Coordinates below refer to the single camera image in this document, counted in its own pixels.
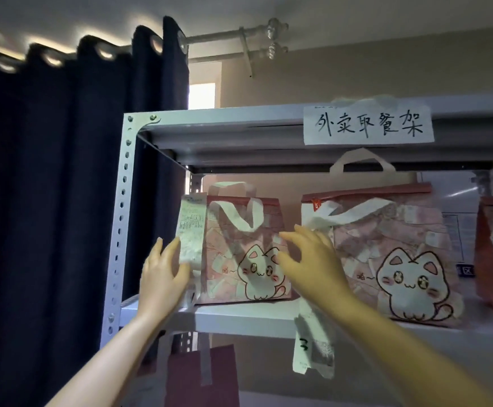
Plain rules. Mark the person's right hand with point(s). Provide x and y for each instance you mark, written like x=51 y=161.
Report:
x=318 y=271

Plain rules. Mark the person's left hand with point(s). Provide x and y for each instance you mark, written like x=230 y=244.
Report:
x=161 y=288

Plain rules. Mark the person's right thumb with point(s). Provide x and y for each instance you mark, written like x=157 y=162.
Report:
x=286 y=264

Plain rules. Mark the person's left fingers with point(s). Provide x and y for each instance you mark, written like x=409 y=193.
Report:
x=158 y=256

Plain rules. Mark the person's left forearm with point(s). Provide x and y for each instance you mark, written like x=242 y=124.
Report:
x=110 y=364

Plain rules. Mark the person's right forearm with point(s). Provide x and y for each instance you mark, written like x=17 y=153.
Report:
x=407 y=360

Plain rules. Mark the long white receipt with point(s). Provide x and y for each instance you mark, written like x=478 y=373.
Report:
x=192 y=228

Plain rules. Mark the small pink cat tote bag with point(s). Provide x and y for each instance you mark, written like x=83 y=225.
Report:
x=229 y=258

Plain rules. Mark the white metal shelf rack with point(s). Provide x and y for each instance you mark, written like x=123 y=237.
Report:
x=123 y=199

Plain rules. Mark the hanging white paper tag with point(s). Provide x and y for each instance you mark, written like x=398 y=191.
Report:
x=314 y=343

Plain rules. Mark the dark blue curtain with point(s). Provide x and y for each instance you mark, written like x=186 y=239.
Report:
x=60 y=207

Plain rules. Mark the large pink cat tote bag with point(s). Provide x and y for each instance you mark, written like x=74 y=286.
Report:
x=403 y=254

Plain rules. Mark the dark red bag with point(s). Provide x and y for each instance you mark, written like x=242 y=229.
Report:
x=225 y=377

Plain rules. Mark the handwritten white paper sign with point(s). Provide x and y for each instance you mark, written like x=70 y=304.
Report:
x=369 y=125

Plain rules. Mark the bright window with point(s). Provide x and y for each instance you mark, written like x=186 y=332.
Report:
x=202 y=95

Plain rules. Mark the silver curtain rod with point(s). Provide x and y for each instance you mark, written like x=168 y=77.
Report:
x=225 y=35
x=229 y=56

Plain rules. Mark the silver curtain rod bracket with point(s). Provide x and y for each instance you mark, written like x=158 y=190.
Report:
x=246 y=55

